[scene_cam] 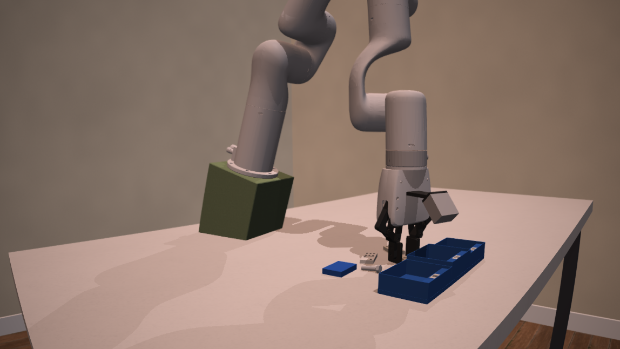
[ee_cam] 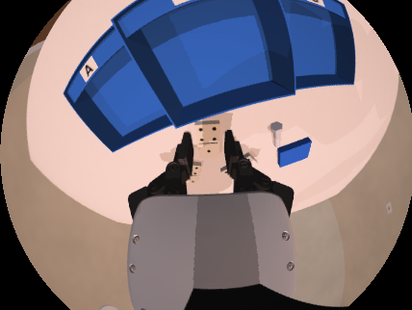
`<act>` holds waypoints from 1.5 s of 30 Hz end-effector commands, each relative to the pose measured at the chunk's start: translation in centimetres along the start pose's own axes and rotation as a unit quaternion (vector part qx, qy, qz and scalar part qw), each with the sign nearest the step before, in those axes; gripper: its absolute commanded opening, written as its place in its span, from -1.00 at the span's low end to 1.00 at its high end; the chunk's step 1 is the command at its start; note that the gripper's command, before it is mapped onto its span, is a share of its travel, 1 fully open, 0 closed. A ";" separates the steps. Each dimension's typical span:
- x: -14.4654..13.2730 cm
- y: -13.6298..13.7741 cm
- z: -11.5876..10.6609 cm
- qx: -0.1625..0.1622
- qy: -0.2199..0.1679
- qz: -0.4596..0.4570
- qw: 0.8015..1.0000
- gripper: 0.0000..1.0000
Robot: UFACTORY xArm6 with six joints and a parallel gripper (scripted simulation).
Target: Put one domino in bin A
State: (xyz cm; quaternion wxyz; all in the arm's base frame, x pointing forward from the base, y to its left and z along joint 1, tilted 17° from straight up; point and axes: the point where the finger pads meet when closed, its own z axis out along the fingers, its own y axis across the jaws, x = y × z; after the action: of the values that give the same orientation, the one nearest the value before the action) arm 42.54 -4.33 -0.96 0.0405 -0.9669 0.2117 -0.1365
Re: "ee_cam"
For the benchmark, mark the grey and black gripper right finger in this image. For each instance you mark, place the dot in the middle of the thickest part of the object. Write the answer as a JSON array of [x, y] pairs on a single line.
[[250, 179]]

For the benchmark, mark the blue rack of bins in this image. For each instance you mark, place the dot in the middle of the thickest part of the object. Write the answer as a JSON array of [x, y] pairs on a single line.
[[204, 59]]

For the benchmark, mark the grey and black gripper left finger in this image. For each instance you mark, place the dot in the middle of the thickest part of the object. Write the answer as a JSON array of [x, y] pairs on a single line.
[[171, 181]]

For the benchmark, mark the grey hex-head bolt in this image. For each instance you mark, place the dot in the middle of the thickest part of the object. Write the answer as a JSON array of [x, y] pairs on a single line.
[[276, 128]]

